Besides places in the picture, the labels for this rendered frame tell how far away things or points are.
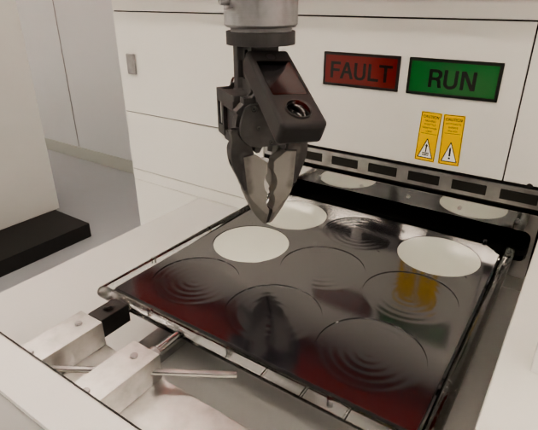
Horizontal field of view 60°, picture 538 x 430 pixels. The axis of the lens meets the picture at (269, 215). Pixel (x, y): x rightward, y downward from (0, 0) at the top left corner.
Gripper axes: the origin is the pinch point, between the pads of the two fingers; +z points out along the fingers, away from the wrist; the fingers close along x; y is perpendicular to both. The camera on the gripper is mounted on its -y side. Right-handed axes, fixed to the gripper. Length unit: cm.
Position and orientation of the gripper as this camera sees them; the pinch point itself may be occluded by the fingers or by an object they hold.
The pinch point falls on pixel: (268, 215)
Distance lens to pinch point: 54.3
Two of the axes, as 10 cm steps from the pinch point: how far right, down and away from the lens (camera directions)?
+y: -3.9, -3.9, 8.3
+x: -9.2, 1.7, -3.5
